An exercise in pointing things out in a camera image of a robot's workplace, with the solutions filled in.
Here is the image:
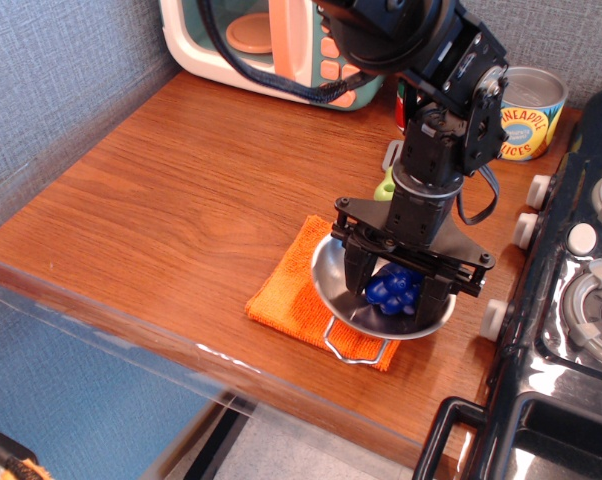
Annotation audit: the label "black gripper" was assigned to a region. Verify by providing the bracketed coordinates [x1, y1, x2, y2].
[332, 174, 495, 327]

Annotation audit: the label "blue toy blueberries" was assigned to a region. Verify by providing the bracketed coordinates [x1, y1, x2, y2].
[365, 263, 423, 315]

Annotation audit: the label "steel two-handled bowl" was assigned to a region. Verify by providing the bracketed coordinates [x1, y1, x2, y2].
[312, 236, 457, 365]

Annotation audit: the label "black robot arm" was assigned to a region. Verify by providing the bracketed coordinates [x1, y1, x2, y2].
[198, 1, 508, 328]

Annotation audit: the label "toy microwave oven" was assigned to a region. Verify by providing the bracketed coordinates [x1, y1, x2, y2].
[159, 0, 387, 112]

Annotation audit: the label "orange microfibre cloth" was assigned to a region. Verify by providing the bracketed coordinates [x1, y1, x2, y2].
[245, 215, 399, 372]

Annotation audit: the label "tomato sauce can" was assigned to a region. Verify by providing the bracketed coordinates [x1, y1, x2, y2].
[395, 79, 421, 133]

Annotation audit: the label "black toy stove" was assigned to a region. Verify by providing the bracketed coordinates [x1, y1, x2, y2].
[414, 91, 602, 479]

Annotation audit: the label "pineapple slices can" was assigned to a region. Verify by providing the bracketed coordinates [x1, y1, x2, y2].
[500, 66, 568, 161]

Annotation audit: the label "clear acrylic barrier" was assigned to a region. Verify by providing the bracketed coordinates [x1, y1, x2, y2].
[0, 285, 412, 479]

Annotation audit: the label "orange black object corner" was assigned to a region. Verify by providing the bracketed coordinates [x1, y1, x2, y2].
[0, 432, 52, 480]

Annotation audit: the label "green handled toy spatula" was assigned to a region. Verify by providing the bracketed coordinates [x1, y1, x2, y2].
[373, 140, 403, 201]

